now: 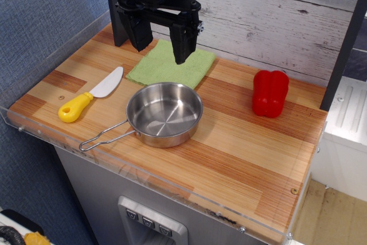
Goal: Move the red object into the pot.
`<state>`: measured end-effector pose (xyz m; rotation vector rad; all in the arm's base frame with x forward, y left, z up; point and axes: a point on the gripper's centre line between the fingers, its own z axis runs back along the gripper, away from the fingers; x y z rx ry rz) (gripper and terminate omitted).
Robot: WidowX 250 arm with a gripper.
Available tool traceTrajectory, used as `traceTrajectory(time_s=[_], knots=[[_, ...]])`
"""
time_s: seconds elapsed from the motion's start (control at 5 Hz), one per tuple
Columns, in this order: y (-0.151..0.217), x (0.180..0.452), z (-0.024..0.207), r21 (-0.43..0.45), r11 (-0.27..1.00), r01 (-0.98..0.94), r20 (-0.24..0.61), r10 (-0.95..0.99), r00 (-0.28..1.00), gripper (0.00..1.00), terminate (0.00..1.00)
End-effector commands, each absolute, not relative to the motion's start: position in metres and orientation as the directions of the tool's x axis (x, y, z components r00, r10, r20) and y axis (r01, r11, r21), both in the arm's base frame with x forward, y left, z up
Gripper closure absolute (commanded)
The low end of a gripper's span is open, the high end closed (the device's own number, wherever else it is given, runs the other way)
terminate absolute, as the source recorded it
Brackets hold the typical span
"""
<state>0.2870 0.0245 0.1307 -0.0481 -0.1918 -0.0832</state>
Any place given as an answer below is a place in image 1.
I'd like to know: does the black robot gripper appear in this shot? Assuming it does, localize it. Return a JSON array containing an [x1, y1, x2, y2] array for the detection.
[[116, 0, 204, 65]]

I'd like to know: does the red toy bell pepper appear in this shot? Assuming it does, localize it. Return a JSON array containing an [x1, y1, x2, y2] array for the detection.
[[252, 70, 289, 118]]

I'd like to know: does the yellow object bottom left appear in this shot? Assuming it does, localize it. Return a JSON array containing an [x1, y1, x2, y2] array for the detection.
[[24, 232, 51, 245]]

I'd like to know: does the green folded cloth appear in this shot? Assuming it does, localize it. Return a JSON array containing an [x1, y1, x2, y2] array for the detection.
[[126, 39, 216, 89]]

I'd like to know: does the grey cabinet with dispenser panel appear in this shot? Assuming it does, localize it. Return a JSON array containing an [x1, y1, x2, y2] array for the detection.
[[56, 147, 262, 244]]

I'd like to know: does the white ribbed appliance at right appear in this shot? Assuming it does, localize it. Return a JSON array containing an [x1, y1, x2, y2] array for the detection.
[[310, 77, 366, 201]]

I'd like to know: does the dark left vertical post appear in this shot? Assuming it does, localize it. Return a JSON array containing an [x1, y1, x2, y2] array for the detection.
[[108, 0, 128, 47]]

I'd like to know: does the dark vertical post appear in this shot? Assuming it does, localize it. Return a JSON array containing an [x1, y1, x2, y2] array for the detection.
[[319, 0, 366, 111], [108, 0, 128, 47]]

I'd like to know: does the stainless steel pot with handle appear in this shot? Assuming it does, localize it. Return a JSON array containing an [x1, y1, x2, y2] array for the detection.
[[79, 82, 204, 151]]

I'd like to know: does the yellow-handled toy knife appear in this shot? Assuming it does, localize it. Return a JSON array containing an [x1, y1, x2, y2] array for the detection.
[[58, 67, 124, 123]]

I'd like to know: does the clear acrylic guard rail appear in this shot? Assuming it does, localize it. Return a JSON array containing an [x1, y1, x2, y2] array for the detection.
[[5, 14, 326, 244]]

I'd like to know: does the dark right vertical post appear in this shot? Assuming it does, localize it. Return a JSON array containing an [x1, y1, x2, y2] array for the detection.
[[319, 0, 366, 111]]

